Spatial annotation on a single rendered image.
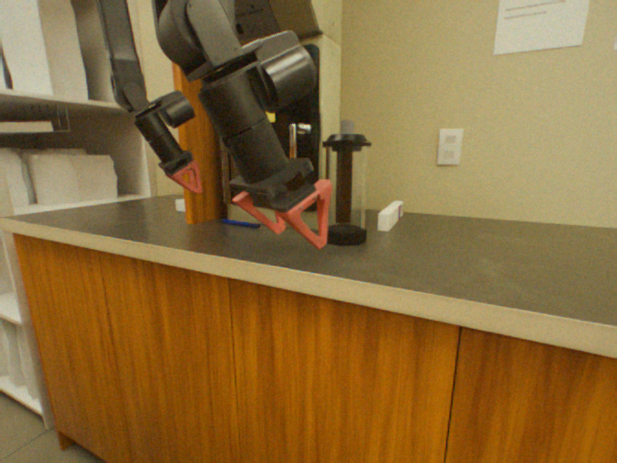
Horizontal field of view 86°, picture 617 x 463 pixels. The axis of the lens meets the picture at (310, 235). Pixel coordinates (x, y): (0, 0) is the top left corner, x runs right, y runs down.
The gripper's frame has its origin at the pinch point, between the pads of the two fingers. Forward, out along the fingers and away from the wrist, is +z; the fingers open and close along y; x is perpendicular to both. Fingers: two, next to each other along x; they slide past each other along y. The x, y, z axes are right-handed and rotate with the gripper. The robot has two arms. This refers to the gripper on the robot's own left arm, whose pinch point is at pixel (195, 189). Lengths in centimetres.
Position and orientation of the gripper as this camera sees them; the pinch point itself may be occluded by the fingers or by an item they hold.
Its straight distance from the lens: 89.8
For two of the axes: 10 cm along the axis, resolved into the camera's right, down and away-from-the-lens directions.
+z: 4.1, 7.7, 4.9
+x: -7.1, 6.1, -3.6
